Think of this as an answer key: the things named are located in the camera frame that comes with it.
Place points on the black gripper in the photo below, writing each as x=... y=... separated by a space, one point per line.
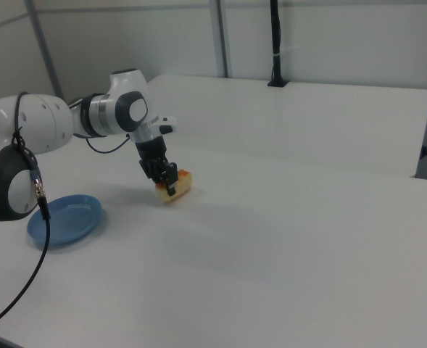
x=151 y=152

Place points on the orange glazed bread loaf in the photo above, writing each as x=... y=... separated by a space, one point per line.
x=182 y=183

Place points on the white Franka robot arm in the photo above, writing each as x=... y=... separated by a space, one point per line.
x=42 y=119

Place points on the blue plastic plate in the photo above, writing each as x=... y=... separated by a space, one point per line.
x=71 y=217

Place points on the grey metal partition post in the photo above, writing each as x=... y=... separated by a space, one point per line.
x=43 y=47
x=220 y=36

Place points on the black camera pole with base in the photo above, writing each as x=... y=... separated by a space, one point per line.
x=276 y=36

